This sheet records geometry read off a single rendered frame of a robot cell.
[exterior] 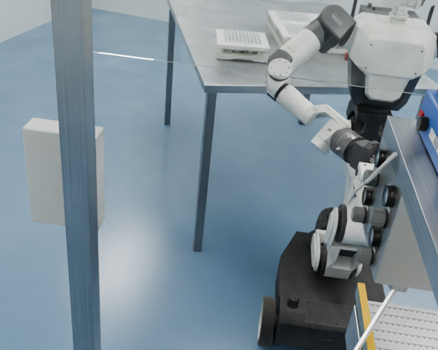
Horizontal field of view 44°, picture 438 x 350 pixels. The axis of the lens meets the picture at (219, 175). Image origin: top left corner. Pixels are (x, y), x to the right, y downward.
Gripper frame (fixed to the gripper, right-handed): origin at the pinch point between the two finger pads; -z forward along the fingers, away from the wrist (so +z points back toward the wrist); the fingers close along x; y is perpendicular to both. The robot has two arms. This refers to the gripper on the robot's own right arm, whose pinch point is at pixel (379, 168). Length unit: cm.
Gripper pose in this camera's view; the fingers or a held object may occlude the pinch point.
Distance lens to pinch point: 159.2
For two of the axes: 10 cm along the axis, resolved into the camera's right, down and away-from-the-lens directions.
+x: -1.0, 8.6, 5.0
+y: -9.0, 1.4, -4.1
